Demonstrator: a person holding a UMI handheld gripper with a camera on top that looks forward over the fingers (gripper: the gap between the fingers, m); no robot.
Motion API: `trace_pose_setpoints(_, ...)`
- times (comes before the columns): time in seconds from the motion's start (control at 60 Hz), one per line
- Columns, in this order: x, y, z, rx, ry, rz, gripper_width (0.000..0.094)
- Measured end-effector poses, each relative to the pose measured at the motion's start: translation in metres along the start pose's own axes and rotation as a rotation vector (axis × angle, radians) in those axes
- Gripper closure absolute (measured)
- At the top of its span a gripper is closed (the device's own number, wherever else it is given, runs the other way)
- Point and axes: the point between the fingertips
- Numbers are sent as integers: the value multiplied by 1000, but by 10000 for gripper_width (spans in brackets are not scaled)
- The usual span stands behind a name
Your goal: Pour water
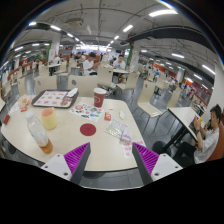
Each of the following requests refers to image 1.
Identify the white napkin on tray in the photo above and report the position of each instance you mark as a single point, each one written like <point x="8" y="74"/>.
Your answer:
<point x="72" y="92"/>

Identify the small red packet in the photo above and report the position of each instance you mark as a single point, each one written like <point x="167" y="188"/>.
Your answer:
<point x="107" y="116"/>

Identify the clear plastic bag packet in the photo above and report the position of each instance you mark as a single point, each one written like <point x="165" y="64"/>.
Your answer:
<point x="115" y="128"/>

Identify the clear plastic tea bottle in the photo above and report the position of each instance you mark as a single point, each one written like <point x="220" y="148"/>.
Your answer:
<point x="38" y="132"/>

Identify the dark food tray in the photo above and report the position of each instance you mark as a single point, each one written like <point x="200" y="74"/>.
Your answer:
<point x="55" y="98"/>

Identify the neighbouring white table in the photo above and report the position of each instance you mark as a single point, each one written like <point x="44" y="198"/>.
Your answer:
<point x="185" y="116"/>

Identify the small red object table edge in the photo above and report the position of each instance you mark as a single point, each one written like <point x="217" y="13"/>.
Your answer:
<point x="6" y="119"/>

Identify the seated person in white shirt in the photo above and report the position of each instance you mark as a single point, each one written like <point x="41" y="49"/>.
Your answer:
<point x="207" y="140"/>

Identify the round red coaster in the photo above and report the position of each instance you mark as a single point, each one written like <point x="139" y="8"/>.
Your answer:
<point x="88" y="129"/>

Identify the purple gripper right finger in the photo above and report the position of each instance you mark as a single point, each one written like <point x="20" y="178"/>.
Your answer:
<point x="153" y="166"/>

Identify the white paper with red print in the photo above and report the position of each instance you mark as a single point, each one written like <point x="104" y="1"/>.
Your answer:
<point x="127" y="149"/>

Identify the beige chair left rear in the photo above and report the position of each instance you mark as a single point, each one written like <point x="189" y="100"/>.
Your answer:
<point x="45" y="83"/>

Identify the colourful printed leaflet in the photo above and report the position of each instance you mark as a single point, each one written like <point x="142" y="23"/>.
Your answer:
<point x="86" y="111"/>

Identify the seated man facing camera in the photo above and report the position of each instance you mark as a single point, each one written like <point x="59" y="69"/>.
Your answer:
<point x="119" y="64"/>

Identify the beige chair behind table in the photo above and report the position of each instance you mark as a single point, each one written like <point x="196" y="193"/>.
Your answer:
<point x="84" y="84"/>

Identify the beige chair right side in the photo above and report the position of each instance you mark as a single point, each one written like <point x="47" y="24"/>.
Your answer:
<point x="143" y="101"/>

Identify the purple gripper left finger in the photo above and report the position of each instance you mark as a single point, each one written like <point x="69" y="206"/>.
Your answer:
<point x="71" y="165"/>

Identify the yellow cup with pink lid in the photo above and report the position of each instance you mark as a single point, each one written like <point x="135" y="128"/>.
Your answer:
<point x="49" y="118"/>

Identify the red paper cup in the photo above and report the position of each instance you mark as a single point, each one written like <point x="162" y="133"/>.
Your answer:
<point x="99" y="95"/>

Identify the seated man white shirt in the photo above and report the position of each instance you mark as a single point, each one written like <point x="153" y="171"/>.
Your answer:
<point x="89" y="65"/>

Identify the crumpled food wrapper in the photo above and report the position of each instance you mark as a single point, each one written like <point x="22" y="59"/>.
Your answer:
<point x="24" y="101"/>

